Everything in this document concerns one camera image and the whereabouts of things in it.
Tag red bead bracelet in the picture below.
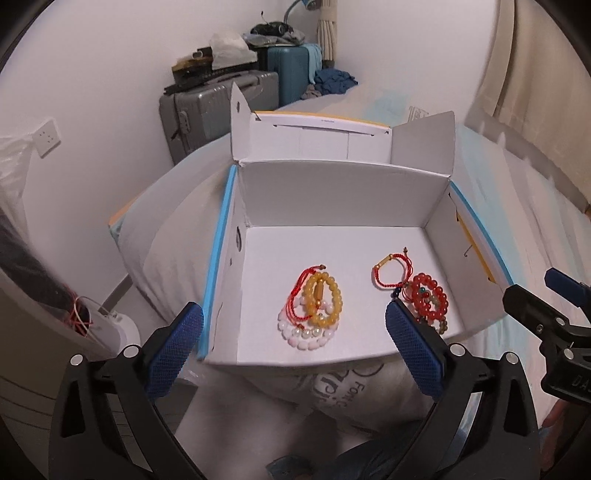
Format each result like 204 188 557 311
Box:
406 271 450 322

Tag brown bead bracelet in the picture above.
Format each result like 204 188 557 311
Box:
414 294 452 335

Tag yellow bead bracelet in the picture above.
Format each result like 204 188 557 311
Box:
300 270 346 329

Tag beige curtain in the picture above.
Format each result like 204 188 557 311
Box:
465 1 590 212

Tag teal hard suitcase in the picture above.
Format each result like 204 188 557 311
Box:
266 43 322 107

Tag blue desk lamp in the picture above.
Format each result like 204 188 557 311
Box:
283 0 324 27

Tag pink bead bracelet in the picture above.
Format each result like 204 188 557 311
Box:
276 294 343 352

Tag white wall socket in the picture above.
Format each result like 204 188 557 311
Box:
33 119 61 158

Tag red string bracelet gold tube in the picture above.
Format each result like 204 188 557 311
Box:
372 247 414 290

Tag black items on suitcase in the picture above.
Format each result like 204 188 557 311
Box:
163 21 305 96

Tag thin red cord bracelet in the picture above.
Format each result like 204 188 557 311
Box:
284 263 327 322

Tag striped pastel bed sheet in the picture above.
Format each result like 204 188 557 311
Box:
280 87 590 361

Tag white cardboard box blue trim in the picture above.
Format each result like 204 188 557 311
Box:
197 88 511 368

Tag white pearl bracelet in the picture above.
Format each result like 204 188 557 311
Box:
276 308 341 342

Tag dark blue clothes pile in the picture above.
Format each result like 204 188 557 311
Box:
315 68 359 95

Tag right hand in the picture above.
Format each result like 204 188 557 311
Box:
541 400 590 479

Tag grey hard suitcase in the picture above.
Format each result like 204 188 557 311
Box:
159 71 280 164

